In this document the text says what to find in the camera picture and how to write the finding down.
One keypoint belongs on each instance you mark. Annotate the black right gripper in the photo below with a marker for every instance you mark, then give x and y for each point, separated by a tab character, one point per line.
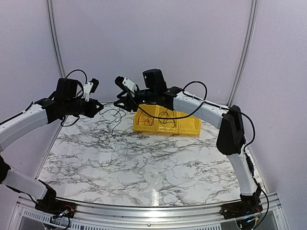
129	105

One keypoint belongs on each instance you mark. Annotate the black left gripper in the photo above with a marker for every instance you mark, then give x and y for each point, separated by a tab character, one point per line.
91	111

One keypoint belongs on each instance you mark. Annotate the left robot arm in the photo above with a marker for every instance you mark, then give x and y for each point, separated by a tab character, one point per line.
70	98

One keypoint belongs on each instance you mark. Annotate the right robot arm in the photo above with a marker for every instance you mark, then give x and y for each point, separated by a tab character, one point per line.
231	140

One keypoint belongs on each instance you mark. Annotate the yellow bin left compartment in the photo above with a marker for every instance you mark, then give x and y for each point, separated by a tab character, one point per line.
144	123

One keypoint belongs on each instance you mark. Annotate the yellow bin middle compartment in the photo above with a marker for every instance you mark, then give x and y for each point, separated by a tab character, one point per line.
166	123

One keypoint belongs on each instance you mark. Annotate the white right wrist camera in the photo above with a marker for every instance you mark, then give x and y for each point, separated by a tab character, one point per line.
125	83

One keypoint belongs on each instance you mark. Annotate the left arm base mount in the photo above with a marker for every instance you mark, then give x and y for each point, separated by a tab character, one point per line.
56	207

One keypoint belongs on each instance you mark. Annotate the aluminium frame left rear post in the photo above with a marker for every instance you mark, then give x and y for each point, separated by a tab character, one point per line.
54	38

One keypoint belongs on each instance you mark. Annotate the aluminium front rail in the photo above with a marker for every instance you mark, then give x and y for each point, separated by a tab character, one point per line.
91	216

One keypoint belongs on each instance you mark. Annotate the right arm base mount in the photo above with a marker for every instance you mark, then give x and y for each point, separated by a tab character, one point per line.
240	209

